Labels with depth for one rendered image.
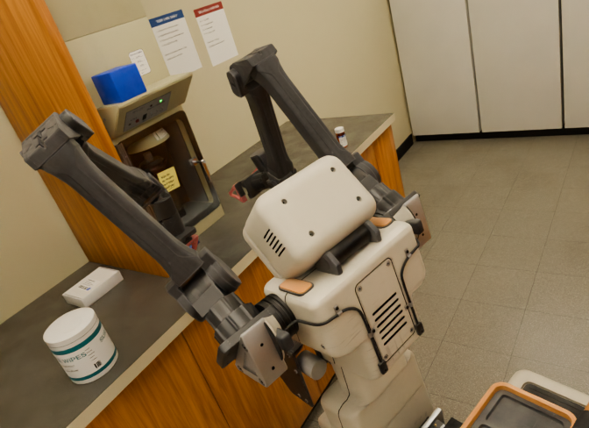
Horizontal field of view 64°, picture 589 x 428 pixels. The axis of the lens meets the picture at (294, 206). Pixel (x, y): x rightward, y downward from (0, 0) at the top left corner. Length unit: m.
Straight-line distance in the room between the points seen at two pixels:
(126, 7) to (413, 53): 3.01
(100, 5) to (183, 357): 1.09
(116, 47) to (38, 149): 0.86
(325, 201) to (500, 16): 3.36
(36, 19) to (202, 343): 1.02
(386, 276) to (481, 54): 3.41
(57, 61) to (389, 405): 1.20
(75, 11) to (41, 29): 0.17
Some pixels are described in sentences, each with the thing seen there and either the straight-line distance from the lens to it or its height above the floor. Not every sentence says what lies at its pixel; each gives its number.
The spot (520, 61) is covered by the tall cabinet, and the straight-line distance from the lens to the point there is 4.13.
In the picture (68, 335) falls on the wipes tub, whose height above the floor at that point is 1.09.
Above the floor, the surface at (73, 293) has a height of 0.98.
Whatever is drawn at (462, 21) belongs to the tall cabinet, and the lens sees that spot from 4.15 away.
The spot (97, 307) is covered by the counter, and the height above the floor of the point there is 0.94.
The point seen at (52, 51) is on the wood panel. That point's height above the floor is 1.70.
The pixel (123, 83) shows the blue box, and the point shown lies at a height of 1.56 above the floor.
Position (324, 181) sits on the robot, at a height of 1.36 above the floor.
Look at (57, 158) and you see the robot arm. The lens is 0.84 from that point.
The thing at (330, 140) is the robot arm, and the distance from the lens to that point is 1.08.
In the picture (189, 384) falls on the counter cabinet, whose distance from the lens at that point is 1.56.
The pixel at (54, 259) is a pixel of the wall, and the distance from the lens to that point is 2.01.
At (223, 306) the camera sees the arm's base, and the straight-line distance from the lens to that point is 0.84.
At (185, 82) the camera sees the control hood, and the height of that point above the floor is 1.49.
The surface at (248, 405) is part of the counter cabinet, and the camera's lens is 1.80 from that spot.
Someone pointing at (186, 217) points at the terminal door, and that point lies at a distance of 1.76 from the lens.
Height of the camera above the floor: 1.70
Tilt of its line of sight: 26 degrees down
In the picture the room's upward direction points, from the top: 18 degrees counter-clockwise
